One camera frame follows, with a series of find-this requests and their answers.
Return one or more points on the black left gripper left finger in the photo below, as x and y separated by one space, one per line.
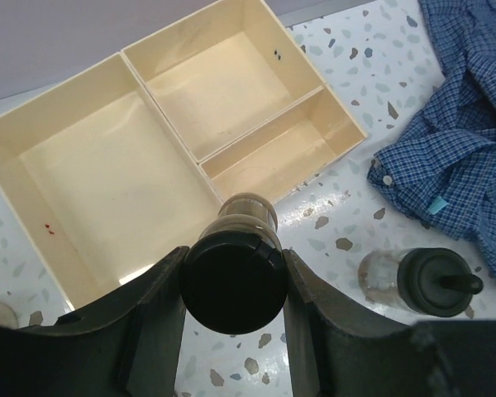
126 343

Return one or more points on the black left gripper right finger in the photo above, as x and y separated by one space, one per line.
338 347

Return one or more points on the spice jar black lid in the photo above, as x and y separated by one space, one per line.
234 278

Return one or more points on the glass shaker jar brown residue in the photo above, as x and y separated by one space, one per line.
433 281

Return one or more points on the beige wooden divided box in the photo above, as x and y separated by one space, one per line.
110 170

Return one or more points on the blue checked shirt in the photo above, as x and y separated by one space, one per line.
442 169

